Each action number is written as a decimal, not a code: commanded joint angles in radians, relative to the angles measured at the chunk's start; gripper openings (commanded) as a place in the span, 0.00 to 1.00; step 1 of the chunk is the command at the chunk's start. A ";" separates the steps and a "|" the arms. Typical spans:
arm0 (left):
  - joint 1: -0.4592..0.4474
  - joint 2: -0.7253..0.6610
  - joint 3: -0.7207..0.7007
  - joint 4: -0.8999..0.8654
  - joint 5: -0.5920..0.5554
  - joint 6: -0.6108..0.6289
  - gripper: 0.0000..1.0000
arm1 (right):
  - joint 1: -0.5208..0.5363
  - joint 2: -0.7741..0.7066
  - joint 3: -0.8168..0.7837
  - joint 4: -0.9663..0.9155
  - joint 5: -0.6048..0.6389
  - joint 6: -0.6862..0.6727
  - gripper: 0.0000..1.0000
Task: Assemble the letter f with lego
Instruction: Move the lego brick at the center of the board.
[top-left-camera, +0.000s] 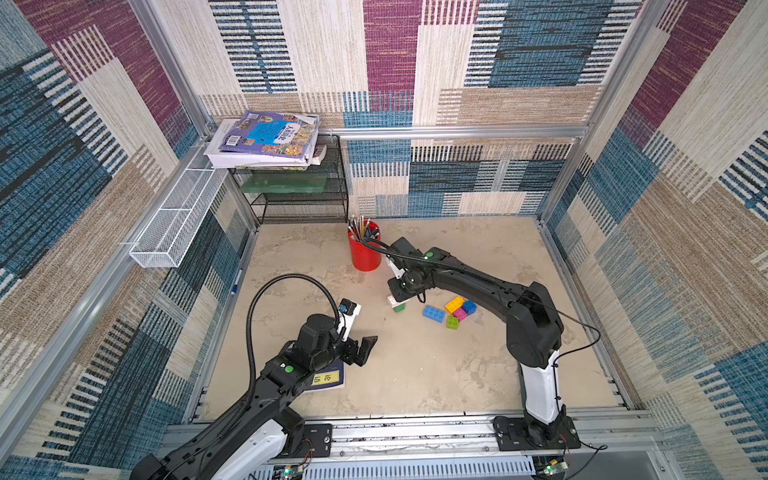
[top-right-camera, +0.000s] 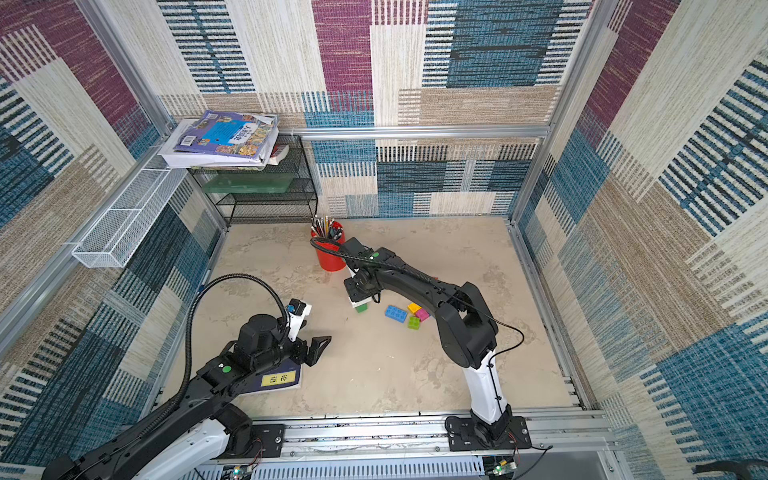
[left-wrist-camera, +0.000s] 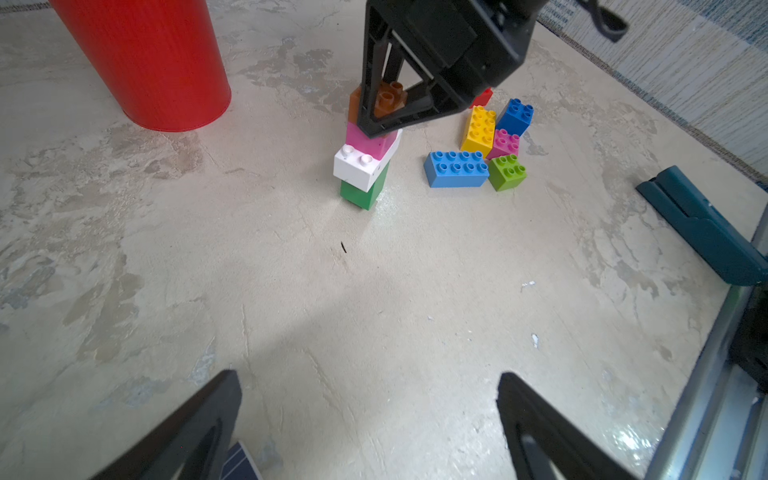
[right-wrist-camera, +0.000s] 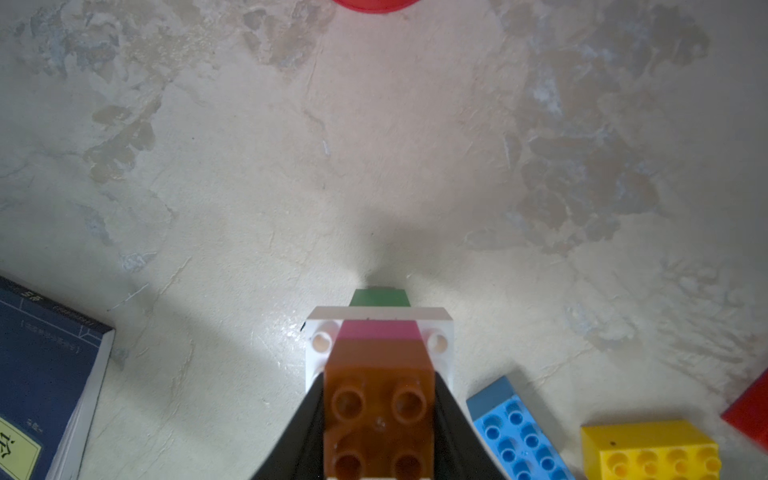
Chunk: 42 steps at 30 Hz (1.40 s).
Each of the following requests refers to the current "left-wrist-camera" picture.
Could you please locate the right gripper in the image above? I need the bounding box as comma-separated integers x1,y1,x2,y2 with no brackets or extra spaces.
356,1,545,138

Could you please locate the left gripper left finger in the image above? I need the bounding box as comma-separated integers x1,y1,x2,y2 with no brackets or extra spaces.
94,369,242,479

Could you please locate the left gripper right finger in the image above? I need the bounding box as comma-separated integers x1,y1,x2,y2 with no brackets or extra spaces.
496,372,633,479

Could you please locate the brown lego brick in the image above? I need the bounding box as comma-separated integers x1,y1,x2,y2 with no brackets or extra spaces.
348,81,407,123

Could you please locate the pink lego brick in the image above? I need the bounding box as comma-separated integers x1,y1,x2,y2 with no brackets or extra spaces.
345,122,398,160

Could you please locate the light blue lego brick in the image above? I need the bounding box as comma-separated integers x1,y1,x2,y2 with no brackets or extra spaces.
424,151,489,188

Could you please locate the white lego brick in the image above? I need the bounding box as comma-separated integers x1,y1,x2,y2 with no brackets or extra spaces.
333,130,402,191

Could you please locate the dark green lego brick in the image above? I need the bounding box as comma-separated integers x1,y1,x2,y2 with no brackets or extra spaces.
340,166,389,210

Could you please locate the red lego brick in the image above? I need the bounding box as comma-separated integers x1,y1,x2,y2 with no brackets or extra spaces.
471,88,493,107

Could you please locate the yellow lego brick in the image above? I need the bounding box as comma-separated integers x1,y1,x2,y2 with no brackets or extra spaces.
460,106,496,158

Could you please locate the magenta lego brick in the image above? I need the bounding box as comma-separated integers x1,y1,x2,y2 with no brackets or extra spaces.
487,129,520,160

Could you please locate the lime green lego brick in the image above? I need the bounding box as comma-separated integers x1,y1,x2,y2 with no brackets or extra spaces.
488,155,527,192

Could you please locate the dark blue notebook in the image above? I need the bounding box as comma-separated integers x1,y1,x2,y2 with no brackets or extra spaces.
220,441,263,480

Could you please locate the teal stapler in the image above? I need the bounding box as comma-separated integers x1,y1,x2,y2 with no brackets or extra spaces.
636,166,767,286

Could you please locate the red pencil cup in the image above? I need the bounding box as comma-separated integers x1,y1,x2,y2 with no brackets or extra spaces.
51,0,232,132

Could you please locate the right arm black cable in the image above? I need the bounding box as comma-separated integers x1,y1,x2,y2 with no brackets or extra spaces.
575,0,630,43

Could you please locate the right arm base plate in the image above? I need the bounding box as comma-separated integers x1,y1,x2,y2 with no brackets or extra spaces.
729,283,767,393

